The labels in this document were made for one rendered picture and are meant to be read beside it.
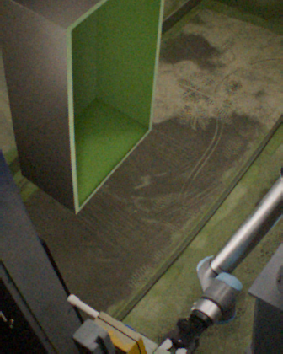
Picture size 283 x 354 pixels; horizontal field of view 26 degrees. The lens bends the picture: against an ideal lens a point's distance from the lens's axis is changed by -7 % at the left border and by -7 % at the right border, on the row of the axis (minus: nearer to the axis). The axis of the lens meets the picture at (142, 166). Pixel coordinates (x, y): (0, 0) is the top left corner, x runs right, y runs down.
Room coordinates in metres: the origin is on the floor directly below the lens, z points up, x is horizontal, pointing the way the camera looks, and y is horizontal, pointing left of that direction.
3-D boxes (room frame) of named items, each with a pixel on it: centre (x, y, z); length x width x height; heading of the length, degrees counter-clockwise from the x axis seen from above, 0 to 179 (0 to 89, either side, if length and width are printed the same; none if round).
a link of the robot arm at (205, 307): (0.86, -0.11, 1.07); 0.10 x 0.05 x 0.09; 44
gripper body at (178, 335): (0.80, -0.05, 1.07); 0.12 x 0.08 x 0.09; 134
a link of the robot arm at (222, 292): (0.92, -0.17, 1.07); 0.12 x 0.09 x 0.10; 134
